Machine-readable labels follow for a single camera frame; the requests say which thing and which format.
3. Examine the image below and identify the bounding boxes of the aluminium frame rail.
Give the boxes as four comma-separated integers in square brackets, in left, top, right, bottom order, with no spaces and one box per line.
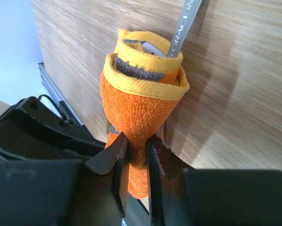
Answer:
[39,63,87,131]

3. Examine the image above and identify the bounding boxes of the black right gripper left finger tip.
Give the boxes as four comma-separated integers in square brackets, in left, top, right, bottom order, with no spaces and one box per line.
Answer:
[0,134,129,226]

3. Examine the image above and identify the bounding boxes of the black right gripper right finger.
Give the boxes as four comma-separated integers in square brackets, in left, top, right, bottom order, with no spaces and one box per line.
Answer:
[146,136,282,226]

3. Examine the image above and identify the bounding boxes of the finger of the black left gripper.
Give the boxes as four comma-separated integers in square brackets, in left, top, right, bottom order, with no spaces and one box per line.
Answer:
[0,97,105,160]

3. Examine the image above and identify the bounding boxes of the black thin cable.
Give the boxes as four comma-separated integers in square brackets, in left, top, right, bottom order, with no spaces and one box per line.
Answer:
[38,94,64,116]

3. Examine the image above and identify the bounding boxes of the orange yellow grey giraffe towel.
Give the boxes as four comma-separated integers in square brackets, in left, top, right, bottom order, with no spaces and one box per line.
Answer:
[100,0,203,200]

